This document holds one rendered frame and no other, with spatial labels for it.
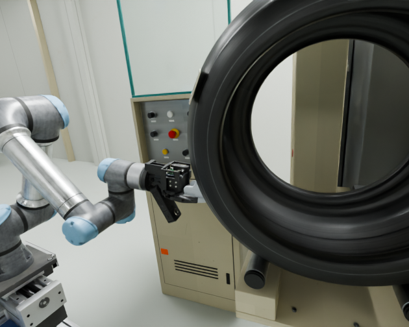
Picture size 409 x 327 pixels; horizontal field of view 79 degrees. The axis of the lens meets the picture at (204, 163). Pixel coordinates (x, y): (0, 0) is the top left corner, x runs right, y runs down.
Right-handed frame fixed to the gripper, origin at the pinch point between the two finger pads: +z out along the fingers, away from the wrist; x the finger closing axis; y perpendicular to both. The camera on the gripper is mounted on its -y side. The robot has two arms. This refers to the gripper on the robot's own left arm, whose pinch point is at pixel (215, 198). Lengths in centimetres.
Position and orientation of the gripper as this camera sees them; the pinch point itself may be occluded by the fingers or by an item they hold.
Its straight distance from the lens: 64.6
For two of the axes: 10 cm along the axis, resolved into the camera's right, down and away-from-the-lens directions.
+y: 0.3, -9.4, -3.4
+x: 3.7, -3.0, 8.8
